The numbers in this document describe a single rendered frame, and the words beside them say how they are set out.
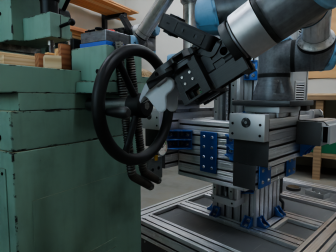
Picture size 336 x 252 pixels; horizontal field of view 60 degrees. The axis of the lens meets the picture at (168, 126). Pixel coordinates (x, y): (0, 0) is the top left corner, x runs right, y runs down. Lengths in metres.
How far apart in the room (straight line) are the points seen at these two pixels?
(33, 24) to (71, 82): 0.26
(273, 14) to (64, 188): 0.63
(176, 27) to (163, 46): 4.05
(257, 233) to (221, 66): 1.07
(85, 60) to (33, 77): 0.15
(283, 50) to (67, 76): 0.74
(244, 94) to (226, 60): 0.91
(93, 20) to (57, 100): 3.75
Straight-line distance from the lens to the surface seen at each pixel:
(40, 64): 0.87
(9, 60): 0.89
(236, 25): 0.44
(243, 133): 1.03
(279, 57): 1.14
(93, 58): 0.79
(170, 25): 0.51
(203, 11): 0.56
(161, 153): 1.00
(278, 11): 0.43
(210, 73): 0.47
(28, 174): 0.75
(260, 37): 0.43
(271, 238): 1.41
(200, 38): 0.47
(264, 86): 1.13
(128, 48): 0.67
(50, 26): 0.93
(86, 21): 4.39
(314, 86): 3.87
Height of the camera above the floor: 0.83
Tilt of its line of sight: 6 degrees down
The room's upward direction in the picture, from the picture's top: straight up
